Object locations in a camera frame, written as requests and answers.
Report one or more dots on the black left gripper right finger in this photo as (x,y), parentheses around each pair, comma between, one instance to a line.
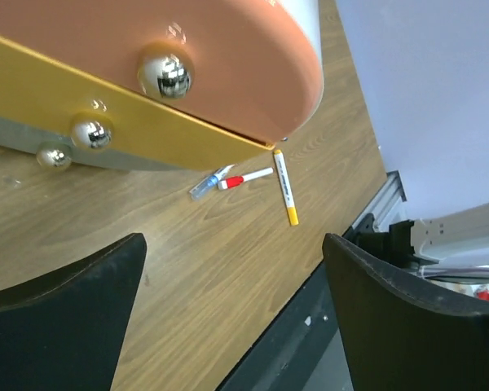
(401,332)

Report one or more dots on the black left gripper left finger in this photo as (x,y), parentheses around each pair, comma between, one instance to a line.
(64,330)

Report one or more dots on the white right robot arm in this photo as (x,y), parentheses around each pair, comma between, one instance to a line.
(438,238)

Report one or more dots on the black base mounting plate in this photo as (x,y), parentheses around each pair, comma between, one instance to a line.
(288,351)

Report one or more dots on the yellow capped white marker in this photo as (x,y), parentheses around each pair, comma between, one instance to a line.
(285,187)

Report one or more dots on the clear capped blue pen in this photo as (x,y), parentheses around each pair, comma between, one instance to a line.
(204,186)

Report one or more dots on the red capped white marker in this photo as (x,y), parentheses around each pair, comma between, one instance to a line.
(236,181)

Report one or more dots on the aluminium frame rail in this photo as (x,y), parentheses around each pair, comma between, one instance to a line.
(387,206)

